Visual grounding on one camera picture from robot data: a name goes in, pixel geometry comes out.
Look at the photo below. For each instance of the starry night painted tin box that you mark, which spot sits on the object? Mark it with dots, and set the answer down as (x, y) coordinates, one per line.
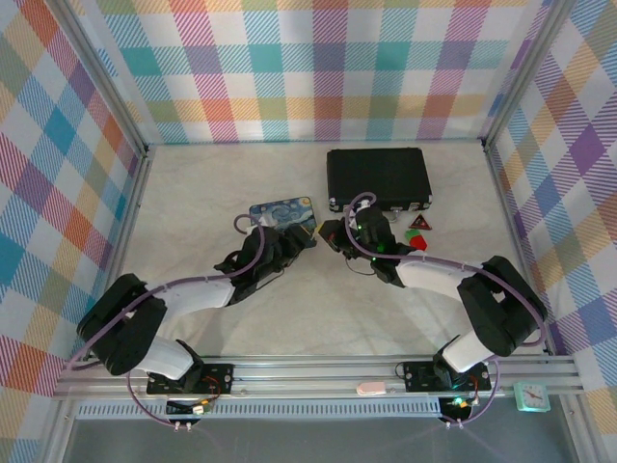
(279, 214)

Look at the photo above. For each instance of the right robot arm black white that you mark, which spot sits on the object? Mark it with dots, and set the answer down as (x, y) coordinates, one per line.
(434, 272)

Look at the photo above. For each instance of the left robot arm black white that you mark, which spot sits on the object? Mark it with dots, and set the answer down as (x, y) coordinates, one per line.
(193, 294)

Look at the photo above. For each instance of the red and green block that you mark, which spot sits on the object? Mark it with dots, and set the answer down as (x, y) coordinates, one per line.
(417, 240)

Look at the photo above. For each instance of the pink oval eraser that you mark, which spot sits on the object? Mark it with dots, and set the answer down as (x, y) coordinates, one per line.
(371, 388)

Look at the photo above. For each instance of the small connector board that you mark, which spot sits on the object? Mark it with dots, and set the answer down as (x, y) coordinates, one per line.
(460, 402)
(201, 407)

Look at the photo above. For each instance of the small mint green clock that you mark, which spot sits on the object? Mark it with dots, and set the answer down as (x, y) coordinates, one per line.
(531, 396)

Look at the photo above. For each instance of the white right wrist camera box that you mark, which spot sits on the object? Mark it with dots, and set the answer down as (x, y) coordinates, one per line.
(361, 206)

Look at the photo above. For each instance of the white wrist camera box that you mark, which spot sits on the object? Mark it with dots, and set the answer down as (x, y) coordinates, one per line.
(262, 221)
(361, 206)

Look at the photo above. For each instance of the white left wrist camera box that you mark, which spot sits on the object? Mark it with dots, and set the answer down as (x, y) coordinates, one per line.
(262, 221)

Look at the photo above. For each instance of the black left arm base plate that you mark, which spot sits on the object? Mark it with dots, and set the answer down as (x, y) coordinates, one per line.
(219, 378)

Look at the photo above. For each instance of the aluminium frame rail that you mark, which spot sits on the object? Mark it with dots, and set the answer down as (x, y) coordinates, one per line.
(313, 373)

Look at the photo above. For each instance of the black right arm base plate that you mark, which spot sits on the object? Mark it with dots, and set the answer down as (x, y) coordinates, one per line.
(419, 376)

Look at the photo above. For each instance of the aluminium frame post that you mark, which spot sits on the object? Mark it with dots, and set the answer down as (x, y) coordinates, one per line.
(525, 72)
(103, 72)

